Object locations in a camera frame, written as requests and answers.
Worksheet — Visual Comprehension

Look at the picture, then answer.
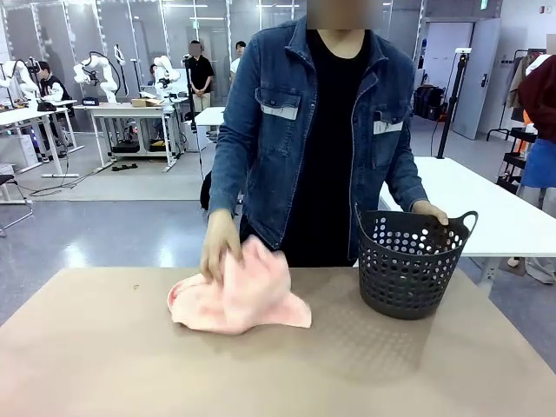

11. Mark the person's right hand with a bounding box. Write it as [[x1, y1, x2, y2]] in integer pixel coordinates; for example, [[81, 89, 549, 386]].
[[200, 208, 244, 279]]

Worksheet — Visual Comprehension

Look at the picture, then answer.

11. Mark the person's left hand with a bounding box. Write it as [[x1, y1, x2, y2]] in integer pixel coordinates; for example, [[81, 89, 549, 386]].
[[410, 200, 450, 227]]

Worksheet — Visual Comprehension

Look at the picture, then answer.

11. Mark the pink towel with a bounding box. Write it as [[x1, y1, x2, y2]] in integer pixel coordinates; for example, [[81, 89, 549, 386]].
[[167, 237, 313, 335]]

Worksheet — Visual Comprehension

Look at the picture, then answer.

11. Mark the dark grey perforated basket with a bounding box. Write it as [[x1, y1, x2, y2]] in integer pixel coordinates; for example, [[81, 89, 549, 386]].
[[354, 203, 479, 321]]

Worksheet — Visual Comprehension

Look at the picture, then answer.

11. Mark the person's left forearm denim sleeve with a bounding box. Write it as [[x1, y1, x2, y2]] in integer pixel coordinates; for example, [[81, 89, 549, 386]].
[[381, 142, 431, 212]]

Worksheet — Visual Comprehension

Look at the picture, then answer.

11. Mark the black trolley cart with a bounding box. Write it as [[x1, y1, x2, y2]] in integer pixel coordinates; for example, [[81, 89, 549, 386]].
[[496, 127, 539, 195]]

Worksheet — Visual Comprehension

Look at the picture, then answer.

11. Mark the black suitcase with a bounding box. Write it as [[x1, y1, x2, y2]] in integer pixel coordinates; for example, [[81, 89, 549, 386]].
[[413, 85, 447, 122]]

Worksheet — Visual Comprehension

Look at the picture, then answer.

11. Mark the black tripod stand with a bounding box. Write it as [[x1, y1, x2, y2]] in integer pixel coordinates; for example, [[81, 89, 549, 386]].
[[436, 48, 473, 160]]

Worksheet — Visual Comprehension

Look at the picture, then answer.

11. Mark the small white background table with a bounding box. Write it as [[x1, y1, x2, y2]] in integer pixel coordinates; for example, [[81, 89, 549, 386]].
[[194, 106, 227, 142]]

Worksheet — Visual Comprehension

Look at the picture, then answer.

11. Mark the person's torso in denim jacket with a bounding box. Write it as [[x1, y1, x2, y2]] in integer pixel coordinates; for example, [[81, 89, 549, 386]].
[[216, 17, 418, 268]]

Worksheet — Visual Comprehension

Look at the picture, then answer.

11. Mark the grey door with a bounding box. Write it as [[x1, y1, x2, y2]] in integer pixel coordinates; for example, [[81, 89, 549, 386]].
[[451, 17, 501, 140]]

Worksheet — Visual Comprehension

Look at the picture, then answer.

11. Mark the black clothes rack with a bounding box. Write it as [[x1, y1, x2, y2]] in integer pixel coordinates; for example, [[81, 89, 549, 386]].
[[486, 48, 548, 142]]

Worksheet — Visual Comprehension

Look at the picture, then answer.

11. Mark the person in maroon sweater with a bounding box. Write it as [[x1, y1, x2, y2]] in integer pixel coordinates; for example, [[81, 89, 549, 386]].
[[507, 34, 556, 286]]

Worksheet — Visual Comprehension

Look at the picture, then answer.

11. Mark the person in black shirt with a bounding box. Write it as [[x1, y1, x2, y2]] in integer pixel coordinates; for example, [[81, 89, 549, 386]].
[[187, 39, 215, 112]]

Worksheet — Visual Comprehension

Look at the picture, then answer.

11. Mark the person in white shirt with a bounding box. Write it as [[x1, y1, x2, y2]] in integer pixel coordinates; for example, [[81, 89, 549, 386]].
[[228, 41, 248, 86]]

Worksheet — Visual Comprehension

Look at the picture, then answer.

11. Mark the black chair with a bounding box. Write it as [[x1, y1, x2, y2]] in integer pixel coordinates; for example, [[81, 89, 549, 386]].
[[0, 173, 35, 238]]

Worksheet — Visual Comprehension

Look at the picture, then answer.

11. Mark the seated person in varsity jacket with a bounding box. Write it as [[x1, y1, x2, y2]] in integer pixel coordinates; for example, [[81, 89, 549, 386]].
[[33, 61, 73, 108]]

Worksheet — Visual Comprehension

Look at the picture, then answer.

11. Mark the thin black camera stand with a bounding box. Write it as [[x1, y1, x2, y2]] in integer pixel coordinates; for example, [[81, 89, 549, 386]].
[[183, 56, 197, 153]]

